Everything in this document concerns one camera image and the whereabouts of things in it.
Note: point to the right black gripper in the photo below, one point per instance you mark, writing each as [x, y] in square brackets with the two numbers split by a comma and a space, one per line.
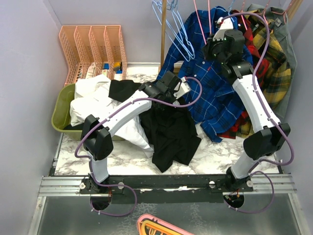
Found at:
[207, 48]

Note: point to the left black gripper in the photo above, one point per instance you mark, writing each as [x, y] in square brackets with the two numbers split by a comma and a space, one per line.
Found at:
[173, 98]

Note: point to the black shirt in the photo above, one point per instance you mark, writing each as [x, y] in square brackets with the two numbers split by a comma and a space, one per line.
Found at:
[168, 134]

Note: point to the pink wire hanger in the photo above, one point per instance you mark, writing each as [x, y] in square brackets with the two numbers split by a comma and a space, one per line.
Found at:
[199, 21]

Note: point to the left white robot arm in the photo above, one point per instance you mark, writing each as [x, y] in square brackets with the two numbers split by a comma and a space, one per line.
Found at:
[97, 135]

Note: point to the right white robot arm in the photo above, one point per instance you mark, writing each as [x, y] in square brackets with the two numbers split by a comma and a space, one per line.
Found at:
[226, 47]

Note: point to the blue plaid shirt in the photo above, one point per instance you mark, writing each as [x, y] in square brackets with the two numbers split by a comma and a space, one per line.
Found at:
[219, 105]

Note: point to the yellow plaid shirt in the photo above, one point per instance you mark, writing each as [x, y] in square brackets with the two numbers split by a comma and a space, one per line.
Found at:
[277, 80]

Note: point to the grey shirt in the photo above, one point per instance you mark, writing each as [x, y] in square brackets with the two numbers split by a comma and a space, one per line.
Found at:
[282, 33]

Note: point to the white shirt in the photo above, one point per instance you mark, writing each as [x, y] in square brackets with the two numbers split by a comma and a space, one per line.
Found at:
[98, 96]

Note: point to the red plaid shirt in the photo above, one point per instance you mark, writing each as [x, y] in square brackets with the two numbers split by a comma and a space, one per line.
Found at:
[242, 126]

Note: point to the yellow black item in organizer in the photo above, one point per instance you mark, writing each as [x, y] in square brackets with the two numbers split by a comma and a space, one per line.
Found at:
[117, 66]

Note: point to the wooden clothes rack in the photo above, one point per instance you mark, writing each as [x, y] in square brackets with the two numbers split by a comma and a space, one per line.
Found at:
[162, 7]

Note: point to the pink perforated file organizer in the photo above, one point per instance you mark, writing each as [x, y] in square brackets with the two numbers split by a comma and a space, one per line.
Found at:
[86, 45]

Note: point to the green plastic basket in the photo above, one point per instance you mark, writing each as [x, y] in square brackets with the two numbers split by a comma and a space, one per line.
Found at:
[61, 118]

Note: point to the pink orange object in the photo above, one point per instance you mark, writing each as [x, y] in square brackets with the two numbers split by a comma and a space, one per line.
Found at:
[148, 224]

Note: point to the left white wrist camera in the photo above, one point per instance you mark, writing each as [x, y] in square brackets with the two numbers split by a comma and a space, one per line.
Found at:
[182, 88]

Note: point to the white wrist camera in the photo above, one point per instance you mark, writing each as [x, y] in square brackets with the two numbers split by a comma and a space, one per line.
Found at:
[182, 88]
[223, 26]

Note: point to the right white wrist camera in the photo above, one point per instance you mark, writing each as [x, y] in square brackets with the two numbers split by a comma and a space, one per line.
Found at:
[223, 26]

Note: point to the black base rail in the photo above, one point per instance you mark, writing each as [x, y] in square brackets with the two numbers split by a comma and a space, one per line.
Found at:
[157, 189]

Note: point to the aluminium frame rail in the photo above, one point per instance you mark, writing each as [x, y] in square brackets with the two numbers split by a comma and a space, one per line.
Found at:
[270, 209]

